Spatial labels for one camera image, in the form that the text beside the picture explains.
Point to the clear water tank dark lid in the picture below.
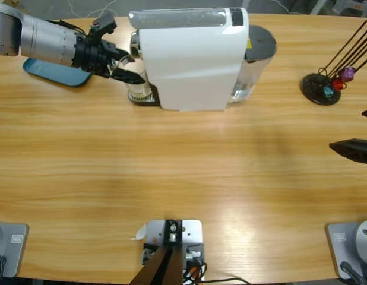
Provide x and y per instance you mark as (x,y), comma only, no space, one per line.
(260,41)

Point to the clear glass cup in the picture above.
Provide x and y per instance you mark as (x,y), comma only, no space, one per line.
(136,87)

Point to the metal drip tray grid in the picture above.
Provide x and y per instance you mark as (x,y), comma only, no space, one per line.
(145,100)

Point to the dark mount post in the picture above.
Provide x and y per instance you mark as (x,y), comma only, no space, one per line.
(162,264)

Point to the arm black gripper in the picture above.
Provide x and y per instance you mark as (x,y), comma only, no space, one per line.
(93,56)

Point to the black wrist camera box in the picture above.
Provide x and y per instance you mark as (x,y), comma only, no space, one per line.
(103,23)

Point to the purple coffee capsule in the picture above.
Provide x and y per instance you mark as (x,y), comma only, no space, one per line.
(348,73)

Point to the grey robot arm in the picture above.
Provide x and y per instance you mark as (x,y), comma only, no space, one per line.
(364,237)
(32,35)

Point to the grey coffee machine lever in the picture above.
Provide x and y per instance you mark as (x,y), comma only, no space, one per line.
(177,19)

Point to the black capsule holder with rods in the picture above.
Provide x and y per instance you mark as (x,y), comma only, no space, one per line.
(312,86)

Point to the red coffee capsule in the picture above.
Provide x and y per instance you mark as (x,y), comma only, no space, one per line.
(338,84)

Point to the white capsule coffee machine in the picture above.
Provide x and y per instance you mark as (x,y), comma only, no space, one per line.
(186,59)

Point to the teal plastic tray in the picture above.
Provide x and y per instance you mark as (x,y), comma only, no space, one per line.
(53,72)

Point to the white paper tag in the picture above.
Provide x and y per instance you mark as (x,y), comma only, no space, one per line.
(140,233)

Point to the blue coffee capsule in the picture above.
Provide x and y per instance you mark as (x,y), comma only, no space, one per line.
(328,91)

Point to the white mount block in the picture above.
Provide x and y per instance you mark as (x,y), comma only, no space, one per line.
(192,231)

